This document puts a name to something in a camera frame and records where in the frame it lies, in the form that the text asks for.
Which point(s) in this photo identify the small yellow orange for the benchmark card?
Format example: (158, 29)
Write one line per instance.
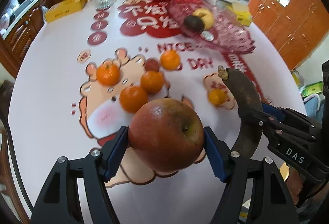
(217, 97)

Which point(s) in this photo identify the pink glass fruit bowl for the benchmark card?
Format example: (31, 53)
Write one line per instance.
(227, 34)

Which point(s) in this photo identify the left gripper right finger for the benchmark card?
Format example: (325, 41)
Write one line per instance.
(271, 201)

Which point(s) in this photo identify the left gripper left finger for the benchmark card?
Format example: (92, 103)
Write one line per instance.
(58, 201)

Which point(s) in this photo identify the mandarin orange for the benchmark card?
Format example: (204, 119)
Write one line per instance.
(132, 98)
(108, 74)
(170, 60)
(152, 81)

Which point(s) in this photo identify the yellow speckled pear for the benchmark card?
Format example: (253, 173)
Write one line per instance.
(206, 17)

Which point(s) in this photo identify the small dark red fruit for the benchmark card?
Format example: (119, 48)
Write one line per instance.
(152, 64)

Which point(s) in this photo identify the red apple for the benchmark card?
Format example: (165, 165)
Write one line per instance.
(167, 135)

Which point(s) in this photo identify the yellow tin box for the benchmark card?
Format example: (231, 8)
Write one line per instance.
(64, 8)

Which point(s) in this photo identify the yellow tissue pack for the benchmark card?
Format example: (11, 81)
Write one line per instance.
(241, 13)

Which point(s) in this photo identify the overripe dark banana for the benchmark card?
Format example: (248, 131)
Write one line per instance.
(248, 102)

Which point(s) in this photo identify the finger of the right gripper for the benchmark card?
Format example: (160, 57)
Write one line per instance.
(276, 131)
(292, 118)

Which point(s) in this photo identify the dark avocado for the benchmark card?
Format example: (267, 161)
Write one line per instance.
(193, 23)

